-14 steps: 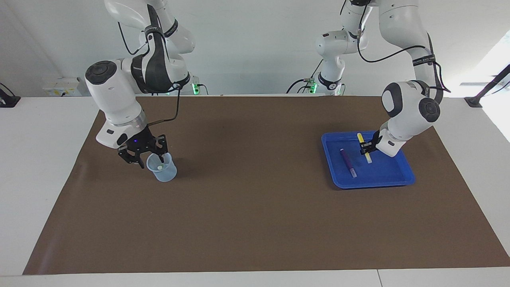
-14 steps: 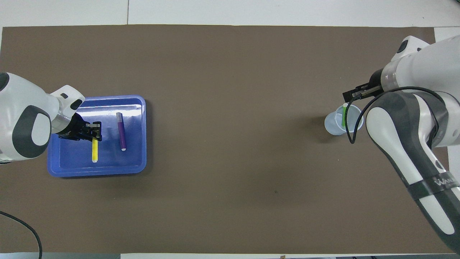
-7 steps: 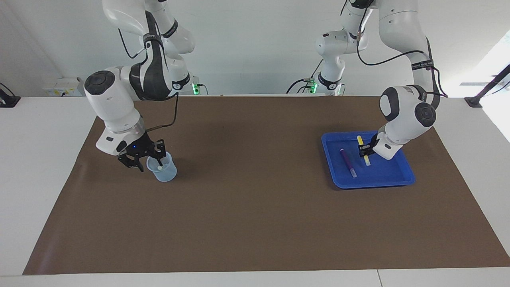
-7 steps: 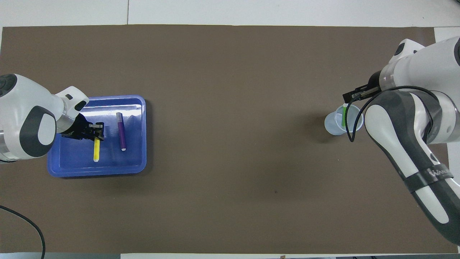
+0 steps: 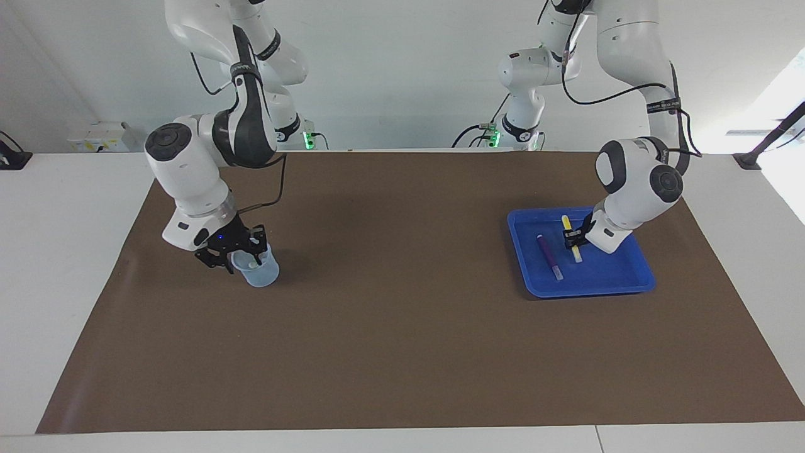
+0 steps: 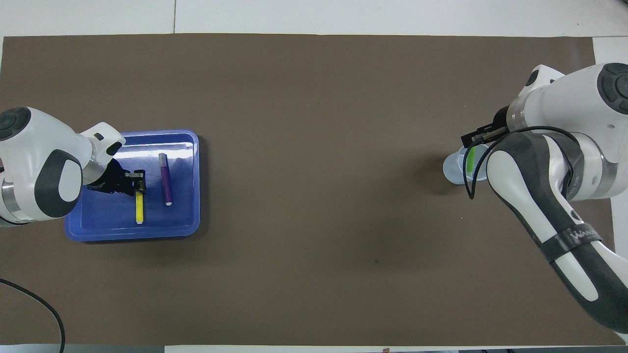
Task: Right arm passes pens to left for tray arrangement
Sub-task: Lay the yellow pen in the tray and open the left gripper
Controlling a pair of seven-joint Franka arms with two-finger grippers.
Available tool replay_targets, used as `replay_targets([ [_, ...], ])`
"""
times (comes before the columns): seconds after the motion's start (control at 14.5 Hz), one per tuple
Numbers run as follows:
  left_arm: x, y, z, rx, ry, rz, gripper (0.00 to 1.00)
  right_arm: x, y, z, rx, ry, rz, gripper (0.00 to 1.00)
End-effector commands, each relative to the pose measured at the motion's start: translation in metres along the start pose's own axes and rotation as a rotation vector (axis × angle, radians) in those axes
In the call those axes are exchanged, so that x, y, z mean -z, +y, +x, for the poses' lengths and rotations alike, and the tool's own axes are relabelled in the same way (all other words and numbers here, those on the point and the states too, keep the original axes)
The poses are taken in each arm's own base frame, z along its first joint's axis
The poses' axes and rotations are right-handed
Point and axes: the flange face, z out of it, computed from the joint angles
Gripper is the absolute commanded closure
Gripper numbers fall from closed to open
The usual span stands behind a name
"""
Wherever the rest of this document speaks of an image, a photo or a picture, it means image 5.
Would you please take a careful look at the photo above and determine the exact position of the purple marker pen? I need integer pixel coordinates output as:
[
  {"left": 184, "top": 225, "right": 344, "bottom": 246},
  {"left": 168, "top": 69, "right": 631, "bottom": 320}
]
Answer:
[{"left": 536, "top": 235, "right": 565, "bottom": 282}]

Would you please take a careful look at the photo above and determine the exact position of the black camera stand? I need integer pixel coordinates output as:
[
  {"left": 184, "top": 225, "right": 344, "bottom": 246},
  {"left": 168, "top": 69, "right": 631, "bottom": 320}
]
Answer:
[{"left": 733, "top": 101, "right": 805, "bottom": 171}]

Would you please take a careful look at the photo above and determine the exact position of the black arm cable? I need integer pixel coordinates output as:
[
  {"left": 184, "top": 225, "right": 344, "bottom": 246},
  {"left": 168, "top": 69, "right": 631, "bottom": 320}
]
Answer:
[
  {"left": 538, "top": 0, "right": 704, "bottom": 158},
  {"left": 189, "top": 52, "right": 287, "bottom": 213}
]

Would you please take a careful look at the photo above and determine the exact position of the black table clamp mount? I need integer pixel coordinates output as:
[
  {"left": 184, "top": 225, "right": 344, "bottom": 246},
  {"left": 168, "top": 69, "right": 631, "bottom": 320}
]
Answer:
[{"left": 0, "top": 130, "right": 33, "bottom": 171}]

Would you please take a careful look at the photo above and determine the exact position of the white power strip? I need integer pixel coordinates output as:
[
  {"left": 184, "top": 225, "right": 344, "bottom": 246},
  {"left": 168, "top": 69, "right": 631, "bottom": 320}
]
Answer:
[{"left": 67, "top": 121, "right": 136, "bottom": 154}]

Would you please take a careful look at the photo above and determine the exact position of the black base cable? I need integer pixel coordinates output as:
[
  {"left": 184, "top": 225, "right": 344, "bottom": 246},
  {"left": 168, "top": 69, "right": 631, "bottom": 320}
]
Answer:
[{"left": 452, "top": 94, "right": 511, "bottom": 148}]

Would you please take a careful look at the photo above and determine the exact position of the clear plastic cup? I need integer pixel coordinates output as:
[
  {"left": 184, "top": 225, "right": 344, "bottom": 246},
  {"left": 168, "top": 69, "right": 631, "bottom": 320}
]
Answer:
[{"left": 230, "top": 242, "right": 279, "bottom": 288}]

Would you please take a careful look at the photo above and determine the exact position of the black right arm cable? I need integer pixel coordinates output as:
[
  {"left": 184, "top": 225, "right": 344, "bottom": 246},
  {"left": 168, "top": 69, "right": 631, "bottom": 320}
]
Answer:
[{"left": 189, "top": 52, "right": 287, "bottom": 213}]

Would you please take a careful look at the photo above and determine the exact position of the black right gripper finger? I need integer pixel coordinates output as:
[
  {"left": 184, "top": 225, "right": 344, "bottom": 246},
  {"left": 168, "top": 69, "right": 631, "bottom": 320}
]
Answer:
[
  {"left": 194, "top": 245, "right": 235, "bottom": 275},
  {"left": 242, "top": 225, "right": 269, "bottom": 265}
]

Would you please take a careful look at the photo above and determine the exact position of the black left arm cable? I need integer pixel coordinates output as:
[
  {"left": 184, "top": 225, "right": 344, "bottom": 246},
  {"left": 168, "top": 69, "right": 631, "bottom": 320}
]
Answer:
[{"left": 538, "top": 0, "right": 704, "bottom": 158}]

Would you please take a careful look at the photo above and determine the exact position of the brown table mat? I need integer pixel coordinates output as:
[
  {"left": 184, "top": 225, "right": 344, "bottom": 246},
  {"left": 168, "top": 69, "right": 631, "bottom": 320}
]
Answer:
[{"left": 36, "top": 151, "right": 805, "bottom": 435}]

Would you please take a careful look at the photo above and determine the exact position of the yellow marker pen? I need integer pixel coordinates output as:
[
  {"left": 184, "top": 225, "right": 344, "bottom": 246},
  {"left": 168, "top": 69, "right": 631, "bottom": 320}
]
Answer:
[{"left": 561, "top": 215, "right": 584, "bottom": 264}]

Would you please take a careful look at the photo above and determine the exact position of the blue plastic tray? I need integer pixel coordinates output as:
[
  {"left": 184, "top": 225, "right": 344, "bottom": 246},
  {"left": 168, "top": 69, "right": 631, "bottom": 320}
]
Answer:
[{"left": 507, "top": 206, "right": 657, "bottom": 299}]

